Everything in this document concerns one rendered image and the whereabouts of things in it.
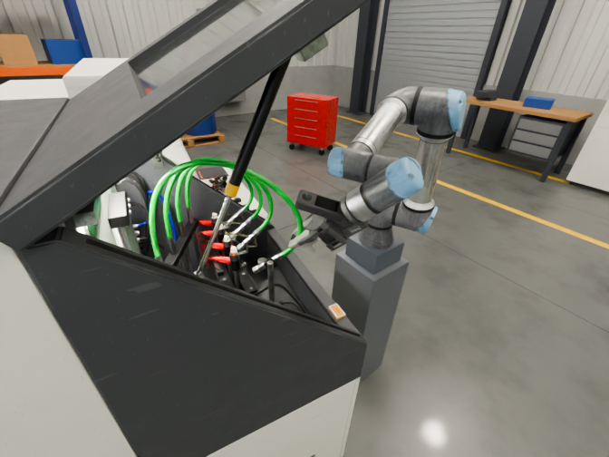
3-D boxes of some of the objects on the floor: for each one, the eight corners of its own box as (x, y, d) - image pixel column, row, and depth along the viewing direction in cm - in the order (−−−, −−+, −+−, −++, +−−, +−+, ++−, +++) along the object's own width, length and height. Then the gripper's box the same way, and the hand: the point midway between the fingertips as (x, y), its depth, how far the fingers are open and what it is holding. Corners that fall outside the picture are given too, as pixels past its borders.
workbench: (442, 152, 537) (460, 89, 482) (463, 146, 573) (482, 86, 518) (545, 183, 430) (583, 106, 375) (562, 173, 467) (599, 102, 412)
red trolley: (286, 150, 523) (286, 95, 477) (299, 143, 557) (300, 92, 511) (323, 157, 496) (327, 101, 450) (334, 150, 530) (339, 96, 485)
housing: (204, 569, 111) (-10, 209, 31) (116, 628, 100) (-582, 297, 20) (160, 308, 215) (86, 71, 135) (115, 323, 204) (4, 72, 124)
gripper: (368, 237, 68) (304, 270, 80) (370, 207, 75) (310, 241, 88) (343, 214, 64) (279, 252, 77) (346, 184, 71) (287, 224, 84)
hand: (291, 238), depth 80 cm, fingers closed
